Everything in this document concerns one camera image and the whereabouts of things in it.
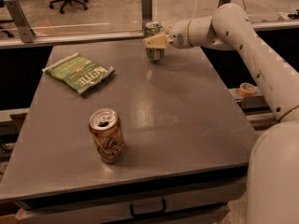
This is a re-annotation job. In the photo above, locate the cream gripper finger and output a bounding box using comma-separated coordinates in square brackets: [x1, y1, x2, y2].
[143, 32, 173, 49]

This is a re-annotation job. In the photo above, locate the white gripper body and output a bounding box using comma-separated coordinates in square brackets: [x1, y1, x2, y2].
[169, 20, 192, 49]

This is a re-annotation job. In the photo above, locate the green soda can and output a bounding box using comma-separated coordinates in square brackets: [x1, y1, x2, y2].
[144, 21, 164, 62]

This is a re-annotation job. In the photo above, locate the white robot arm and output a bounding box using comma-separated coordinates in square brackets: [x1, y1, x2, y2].
[143, 3, 299, 224]

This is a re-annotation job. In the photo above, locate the orange soda can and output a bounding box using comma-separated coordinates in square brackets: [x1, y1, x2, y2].
[89, 108, 124, 164]

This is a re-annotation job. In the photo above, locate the green Kettle chips bag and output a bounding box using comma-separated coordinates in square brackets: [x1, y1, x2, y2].
[43, 53, 115, 96]

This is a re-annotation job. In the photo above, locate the orange tape roll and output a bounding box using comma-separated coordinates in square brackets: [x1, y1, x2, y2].
[238, 82, 256, 97]

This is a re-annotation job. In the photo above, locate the grey drawer front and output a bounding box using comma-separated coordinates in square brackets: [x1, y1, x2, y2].
[16, 177, 246, 224]

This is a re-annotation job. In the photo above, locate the middle metal glass bracket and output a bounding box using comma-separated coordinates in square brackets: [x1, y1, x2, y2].
[141, 0, 152, 28]

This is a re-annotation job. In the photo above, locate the metal barrier rail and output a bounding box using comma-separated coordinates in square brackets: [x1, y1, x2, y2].
[0, 20, 299, 49]

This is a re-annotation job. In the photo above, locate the left metal glass bracket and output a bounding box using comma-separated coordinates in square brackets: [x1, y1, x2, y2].
[4, 0, 36, 43]

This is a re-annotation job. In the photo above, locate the black drawer handle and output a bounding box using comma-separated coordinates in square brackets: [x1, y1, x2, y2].
[129, 198, 166, 218]

